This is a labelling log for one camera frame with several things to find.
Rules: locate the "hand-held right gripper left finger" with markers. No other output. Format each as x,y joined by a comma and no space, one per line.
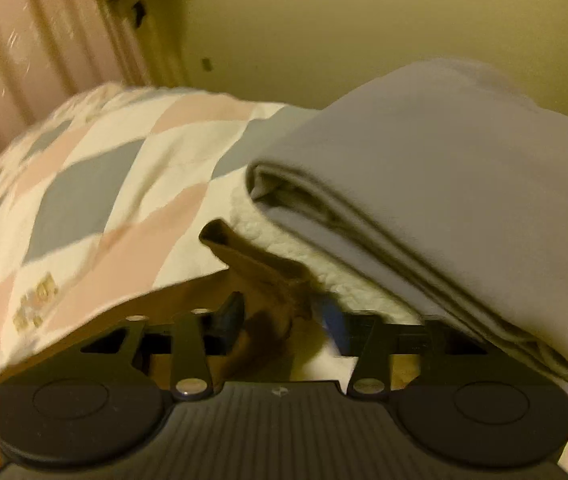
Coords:
191,350

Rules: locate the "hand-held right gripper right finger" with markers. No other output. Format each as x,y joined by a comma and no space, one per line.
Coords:
369,355

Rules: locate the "brown garment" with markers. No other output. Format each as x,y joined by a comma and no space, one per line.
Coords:
259,270

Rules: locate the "white fleece blanket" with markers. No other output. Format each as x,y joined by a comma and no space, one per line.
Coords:
284,240

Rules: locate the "checked pink grey quilt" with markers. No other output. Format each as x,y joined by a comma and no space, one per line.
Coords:
88,200

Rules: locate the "folded grey blanket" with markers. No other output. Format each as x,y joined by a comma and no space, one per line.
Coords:
439,170

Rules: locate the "pink curtain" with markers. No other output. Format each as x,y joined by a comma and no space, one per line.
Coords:
38,35

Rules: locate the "wall socket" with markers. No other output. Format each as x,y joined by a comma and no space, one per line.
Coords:
206,63

